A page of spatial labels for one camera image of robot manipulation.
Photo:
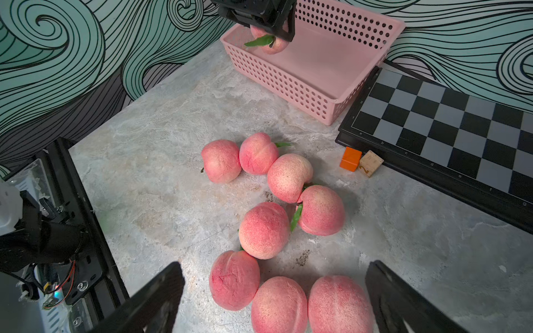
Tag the peach with leaf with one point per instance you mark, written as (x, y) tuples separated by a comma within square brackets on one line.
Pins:
[(258, 153), (319, 211)]

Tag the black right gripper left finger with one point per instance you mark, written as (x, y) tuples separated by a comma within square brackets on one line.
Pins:
[(152, 309)]

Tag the peach right with leaf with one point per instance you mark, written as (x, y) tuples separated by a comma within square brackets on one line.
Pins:
[(319, 211)]

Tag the wooden cube block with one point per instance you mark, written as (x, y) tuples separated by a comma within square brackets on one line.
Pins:
[(370, 163)]

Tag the orange cube block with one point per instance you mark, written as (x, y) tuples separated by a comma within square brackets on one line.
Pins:
[(350, 160)]

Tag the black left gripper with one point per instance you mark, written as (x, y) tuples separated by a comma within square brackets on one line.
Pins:
[(276, 17)]

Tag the peach with leaf back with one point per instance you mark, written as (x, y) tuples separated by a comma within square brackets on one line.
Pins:
[(258, 153)]

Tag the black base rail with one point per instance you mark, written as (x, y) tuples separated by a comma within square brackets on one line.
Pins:
[(51, 240)]

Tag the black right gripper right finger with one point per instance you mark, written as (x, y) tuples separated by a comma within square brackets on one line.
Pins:
[(398, 307)]

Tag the black folding chess board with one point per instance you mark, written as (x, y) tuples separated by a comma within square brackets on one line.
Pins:
[(474, 150)]

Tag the peach centre pale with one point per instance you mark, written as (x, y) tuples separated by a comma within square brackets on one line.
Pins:
[(287, 176)]

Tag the peach front left cracked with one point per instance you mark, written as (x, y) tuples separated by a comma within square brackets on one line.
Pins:
[(234, 280)]

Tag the pink perforated plastic basket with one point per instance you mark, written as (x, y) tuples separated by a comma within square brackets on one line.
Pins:
[(334, 50)]

